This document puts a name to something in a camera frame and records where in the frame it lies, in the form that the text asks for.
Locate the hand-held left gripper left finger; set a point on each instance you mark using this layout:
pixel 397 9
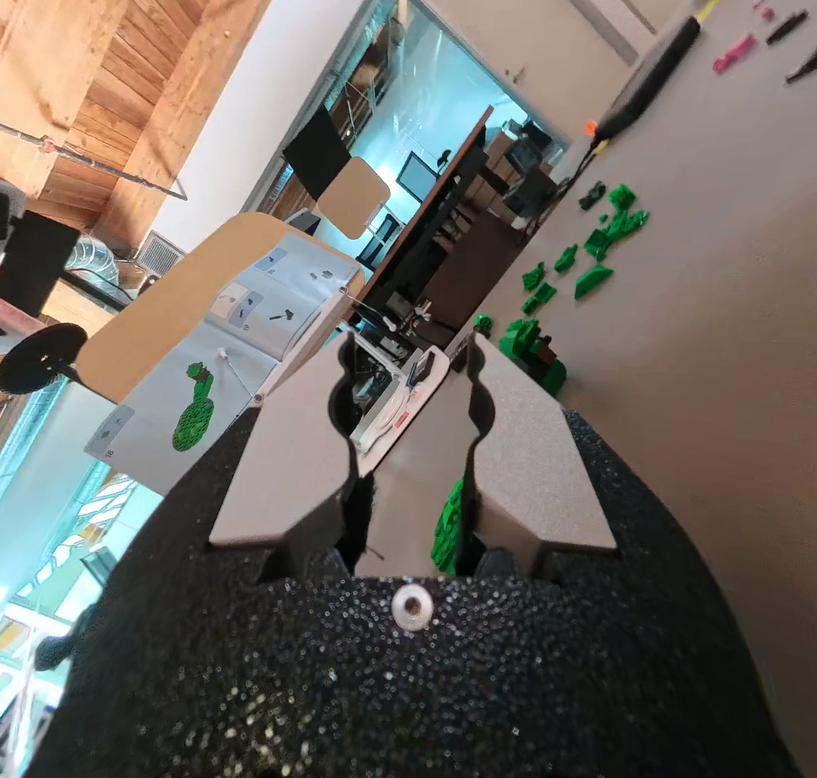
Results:
pixel 287 471

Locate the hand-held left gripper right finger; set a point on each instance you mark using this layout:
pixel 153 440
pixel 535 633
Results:
pixel 542 478

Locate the green brick plant model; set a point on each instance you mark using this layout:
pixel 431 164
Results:
pixel 530 350

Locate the pile of green bricks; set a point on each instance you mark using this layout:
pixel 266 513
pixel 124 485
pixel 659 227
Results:
pixel 593 280

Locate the grey desk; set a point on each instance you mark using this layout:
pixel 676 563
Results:
pixel 670 408

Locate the brown background desk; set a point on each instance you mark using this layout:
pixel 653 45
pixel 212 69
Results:
pixel 440 203

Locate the instruction booklet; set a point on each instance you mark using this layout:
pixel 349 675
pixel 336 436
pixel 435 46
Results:
pixel 255 344

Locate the green round brick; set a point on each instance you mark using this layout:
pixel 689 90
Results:
pixel 484 325

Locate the dark green leaf brick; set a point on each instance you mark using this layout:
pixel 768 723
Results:
pixel 592 195

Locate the black square panel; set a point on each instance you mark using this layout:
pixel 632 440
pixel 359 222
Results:
pixel 316 152

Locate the black computer monitor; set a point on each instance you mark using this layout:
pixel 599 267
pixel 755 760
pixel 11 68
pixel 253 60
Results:
pixel 418 176

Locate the black studio light panel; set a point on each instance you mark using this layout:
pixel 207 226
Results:
pixel 38 261

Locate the stack of cardboard boxes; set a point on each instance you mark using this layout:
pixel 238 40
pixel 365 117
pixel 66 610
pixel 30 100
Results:
pixel 504 152

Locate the orange clip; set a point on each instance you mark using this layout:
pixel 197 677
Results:
pixel 589 129

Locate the black power bank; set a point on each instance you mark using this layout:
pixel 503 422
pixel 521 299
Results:
pixel 651 82

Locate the black wedge plate brick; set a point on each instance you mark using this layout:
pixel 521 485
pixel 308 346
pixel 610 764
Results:
pixel 804 68

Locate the black clip brick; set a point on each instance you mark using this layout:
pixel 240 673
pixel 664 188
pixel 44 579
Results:
pixel 785 28

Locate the blue-edged camera battery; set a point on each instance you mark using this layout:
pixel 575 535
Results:
pixel 422 368

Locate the wall air vent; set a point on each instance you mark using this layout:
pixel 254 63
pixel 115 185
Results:
pixel 159 253

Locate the silver air duct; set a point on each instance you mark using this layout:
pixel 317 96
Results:
pixel 92 262

